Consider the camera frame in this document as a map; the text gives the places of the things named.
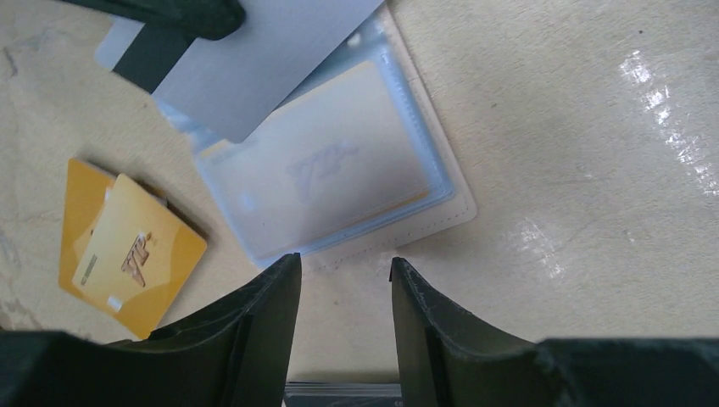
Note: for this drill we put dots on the tan leather card holder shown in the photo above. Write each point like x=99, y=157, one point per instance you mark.
x=450, y=202

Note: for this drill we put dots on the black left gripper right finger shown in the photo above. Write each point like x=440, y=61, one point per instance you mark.
x=449, y=357

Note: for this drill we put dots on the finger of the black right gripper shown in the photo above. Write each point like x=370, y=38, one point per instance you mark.
x=208, y=19

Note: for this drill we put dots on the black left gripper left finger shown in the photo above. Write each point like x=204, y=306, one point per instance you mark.
x=233, y=352

